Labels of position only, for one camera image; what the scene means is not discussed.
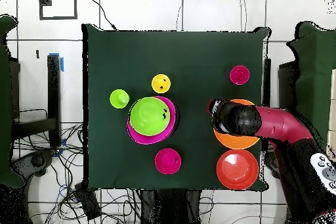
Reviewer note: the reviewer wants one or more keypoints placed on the blue tape strip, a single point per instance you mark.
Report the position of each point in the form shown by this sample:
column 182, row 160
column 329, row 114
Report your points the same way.
column 62, row 65

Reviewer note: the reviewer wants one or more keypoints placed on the small red-pink bowl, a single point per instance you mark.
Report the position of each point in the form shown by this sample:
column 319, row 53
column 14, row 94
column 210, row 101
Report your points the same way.
column 165, row 161

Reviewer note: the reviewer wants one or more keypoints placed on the green cloth side table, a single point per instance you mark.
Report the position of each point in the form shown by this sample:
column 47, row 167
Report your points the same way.
column 315, row 76
column 5, row 103

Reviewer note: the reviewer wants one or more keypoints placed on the large pink bowl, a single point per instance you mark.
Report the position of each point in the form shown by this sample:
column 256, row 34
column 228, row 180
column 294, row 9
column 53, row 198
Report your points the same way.
column 172, row 111

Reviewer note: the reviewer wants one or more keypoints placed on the lime green bowl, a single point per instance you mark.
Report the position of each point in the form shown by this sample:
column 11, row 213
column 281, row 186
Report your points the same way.
column 147, row 119

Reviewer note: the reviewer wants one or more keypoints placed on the black chair base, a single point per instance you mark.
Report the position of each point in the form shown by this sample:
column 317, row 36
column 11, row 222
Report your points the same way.
column 36, row 161

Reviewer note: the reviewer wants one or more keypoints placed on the red-pink cup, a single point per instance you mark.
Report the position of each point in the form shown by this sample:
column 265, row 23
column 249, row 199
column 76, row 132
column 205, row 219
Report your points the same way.
column 239, row 75

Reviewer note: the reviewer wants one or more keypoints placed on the black floor box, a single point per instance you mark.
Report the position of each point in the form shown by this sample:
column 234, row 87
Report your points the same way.
column 88, row 203

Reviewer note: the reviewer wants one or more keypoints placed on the red-orange bowl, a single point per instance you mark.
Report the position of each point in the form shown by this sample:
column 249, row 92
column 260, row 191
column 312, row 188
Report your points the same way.
column 236, row 174

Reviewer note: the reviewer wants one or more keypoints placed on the black metal frame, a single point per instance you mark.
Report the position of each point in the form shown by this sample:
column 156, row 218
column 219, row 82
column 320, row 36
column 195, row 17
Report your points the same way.
column 53, row 90
column 287, row 84

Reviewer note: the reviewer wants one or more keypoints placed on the yellow cup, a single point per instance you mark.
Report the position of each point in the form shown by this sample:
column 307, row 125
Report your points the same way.
column 157, row 83

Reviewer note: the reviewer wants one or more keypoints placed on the dark green tablecloth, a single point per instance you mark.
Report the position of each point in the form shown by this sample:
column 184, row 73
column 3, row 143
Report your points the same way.
column 131, row 55

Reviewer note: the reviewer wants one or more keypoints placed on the lime green cup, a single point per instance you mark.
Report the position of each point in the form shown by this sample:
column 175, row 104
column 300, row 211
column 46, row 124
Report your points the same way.
column 118, row 98

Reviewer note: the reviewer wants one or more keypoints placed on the large orange bowl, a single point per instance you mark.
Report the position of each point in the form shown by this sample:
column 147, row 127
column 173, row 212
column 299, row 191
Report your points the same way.
column 236, row 142

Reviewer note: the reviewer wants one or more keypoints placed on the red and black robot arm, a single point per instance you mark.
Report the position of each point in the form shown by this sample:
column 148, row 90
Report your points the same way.
column 278, row 124

